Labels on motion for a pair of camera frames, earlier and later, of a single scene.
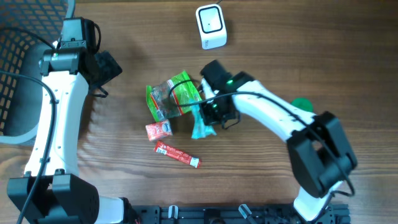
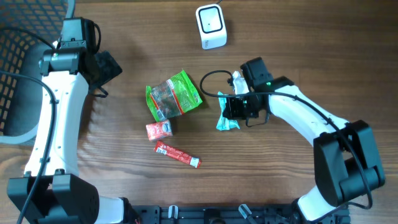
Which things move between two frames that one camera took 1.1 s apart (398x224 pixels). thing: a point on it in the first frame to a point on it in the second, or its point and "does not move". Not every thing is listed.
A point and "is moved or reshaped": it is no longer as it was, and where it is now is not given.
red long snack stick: x=162 y=148 does not move
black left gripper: x=109 y=67 does not move
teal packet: x=199 y=129 is moved or reshaped
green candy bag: x=171 y=98 does not move
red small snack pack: x=158 y=130 does not move
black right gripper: x=209 y=119 to x=232 y=111
